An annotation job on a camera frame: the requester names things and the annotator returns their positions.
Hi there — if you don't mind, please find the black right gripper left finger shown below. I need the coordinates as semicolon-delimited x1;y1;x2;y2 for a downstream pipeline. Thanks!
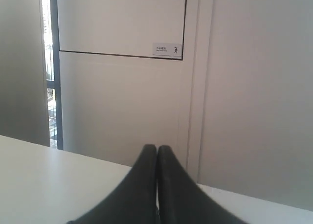
68;144;157;224

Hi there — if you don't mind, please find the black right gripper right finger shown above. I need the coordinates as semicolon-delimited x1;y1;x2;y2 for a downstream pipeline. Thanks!
157;145;244;224

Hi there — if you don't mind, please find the white warning sign label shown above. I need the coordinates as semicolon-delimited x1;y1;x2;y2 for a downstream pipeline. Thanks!
152;43;182;59

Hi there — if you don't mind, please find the white upper cabinet door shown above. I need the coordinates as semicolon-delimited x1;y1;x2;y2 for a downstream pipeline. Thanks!
57;0;186;60

